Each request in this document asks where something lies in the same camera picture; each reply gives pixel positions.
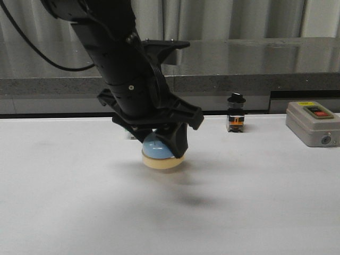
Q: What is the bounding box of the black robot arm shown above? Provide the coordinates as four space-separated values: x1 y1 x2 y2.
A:
42 1 203 158

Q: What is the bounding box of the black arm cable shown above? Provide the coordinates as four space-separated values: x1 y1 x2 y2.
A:
0 0 95 71

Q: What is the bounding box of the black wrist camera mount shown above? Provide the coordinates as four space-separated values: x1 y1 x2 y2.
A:
141 39 190 64

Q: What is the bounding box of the black selector switch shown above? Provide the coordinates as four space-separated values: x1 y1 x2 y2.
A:
227 92 246 132

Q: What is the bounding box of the grey stone counter ledge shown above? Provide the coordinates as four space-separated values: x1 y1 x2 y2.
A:
1 38 339 115

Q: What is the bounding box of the green pushbutton switch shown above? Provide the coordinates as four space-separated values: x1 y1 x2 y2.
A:
124 129 136 140

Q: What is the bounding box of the grey curtain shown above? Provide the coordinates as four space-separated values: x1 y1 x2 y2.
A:
1 0 339 43

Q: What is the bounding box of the blue desk bell cream base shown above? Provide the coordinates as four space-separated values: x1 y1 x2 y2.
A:
142 132 184 169

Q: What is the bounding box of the grey power switch box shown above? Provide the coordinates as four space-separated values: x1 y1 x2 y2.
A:
286 101 339 147

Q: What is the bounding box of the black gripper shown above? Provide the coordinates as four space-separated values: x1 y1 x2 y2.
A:
97 89 204 158

